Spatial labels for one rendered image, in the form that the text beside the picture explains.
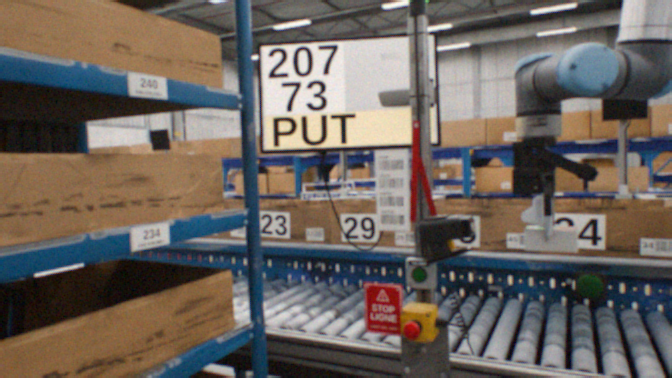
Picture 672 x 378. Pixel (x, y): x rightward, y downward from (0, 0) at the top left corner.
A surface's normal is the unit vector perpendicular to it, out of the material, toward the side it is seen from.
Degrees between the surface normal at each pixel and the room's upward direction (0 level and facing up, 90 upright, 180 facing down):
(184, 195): 92
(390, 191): 90
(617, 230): 91
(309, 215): 91
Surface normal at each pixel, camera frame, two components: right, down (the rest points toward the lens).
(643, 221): -0.43, 0.07
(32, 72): 0.90, -0.01
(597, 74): 0.07, 0.04
